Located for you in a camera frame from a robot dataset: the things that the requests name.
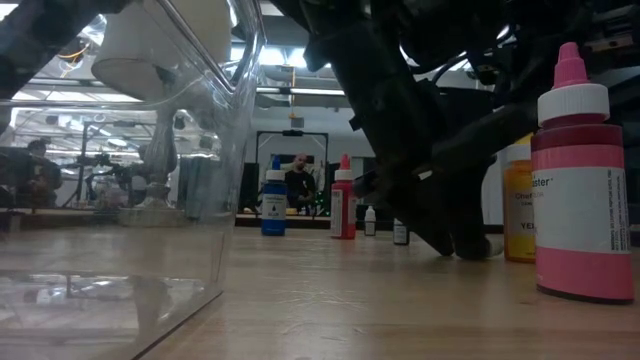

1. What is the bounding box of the pink food coloring bottle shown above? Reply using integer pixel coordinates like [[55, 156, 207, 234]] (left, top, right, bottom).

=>
[[529, 42, 636, 305]]

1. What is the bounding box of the blue food coloring bottle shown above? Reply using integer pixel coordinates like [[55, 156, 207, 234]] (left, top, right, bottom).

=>
[[261, 155, 289, 237]]

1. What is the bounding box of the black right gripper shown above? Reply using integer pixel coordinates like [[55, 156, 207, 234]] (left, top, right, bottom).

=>
[[279, 0, 539, 261]]

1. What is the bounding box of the yellow food coloring bottle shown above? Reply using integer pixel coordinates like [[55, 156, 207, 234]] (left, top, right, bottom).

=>
[[502, 133, 537, 264]]

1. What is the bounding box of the person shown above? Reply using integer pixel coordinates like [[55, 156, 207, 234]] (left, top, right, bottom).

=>
[[285, 152, 317, 211], [19, 139, 64, 209]]

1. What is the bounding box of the red food coloring bottle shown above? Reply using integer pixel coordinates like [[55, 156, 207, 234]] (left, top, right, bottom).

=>
[[329, 153, 358, 241]]

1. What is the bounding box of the black aluminium table frame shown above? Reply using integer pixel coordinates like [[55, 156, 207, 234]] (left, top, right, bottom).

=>
[[234, 213, 396, 232]]

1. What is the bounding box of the black metal gantry frame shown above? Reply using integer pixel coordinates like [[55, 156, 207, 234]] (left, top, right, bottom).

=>
[[255, 129, 330, 211]]

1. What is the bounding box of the black ceiling-mounted device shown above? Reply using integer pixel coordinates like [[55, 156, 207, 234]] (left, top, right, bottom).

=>
[[53, 35, 94, 65]]

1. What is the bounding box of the clear plastic container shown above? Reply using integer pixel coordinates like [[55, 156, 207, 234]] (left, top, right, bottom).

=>
[[0, 0, 266, 360]]

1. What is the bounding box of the long ceiling light bar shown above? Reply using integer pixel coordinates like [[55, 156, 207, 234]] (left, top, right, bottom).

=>
[[254, 85, 347, 99]]

